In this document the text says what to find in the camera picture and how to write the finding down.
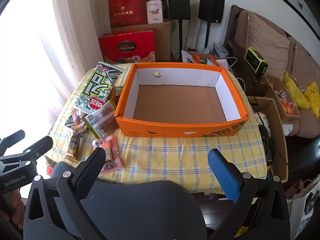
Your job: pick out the brown snack packet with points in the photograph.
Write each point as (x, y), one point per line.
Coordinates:
(73, 145)

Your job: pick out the beige cushion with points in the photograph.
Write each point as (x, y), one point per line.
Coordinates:
(267, 42)

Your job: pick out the cardboard box of snacks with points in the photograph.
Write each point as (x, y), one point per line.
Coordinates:
(285, 105)

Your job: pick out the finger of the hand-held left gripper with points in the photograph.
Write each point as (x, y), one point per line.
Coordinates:
(15, 137)
(42, 146)

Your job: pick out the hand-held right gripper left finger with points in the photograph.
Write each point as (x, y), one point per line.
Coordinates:
(90, 175)

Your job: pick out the brown sofa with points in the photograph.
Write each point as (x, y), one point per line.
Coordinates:
(305, 60)

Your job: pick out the white curtain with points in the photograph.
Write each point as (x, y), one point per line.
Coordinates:
(75, 30)

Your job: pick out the orange and white bag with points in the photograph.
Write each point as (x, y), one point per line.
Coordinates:
(192, 57)

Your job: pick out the grey box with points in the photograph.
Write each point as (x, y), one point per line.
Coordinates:
(220, 50)

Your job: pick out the black chair back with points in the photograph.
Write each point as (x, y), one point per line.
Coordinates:
(140, 210)

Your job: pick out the yellow plaid tablecloth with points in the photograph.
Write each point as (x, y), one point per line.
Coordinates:
(175, 160)

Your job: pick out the small pink snack packet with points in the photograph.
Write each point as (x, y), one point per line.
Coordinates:
(78, 120)

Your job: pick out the yellow plastic bag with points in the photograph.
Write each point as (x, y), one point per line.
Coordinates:
(295, 90)
(313, 97)

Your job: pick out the brown cardboard box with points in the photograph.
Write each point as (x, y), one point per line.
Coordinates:
(163, 40)

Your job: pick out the red gift bag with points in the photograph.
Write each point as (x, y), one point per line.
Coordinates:
(127, 10)

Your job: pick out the green label snack packet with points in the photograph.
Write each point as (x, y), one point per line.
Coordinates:
(101, 120)

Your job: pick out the white tissue pack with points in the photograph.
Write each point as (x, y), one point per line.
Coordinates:
(155, 11)

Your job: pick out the white paper bag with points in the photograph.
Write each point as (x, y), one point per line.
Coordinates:
(305, 205)

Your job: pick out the person's left hand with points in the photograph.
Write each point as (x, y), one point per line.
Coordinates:
(13, 202)

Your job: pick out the framed wall painting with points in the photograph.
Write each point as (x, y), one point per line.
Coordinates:
(297, 2)

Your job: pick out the orange cardboard box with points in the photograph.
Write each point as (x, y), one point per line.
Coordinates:
(175, 130)

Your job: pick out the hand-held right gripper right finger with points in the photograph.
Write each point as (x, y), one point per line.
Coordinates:
(223, 177)

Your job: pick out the red gift box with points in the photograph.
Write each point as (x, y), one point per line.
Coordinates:
(125, 42)

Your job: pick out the green white seaweed packet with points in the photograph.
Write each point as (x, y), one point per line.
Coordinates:
(96, 90)
(113, 71)

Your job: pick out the green portable radio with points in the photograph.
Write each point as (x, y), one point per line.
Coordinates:
(255, 61)

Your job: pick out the tall open cardboard box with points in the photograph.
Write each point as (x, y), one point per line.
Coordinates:
(280, 140)

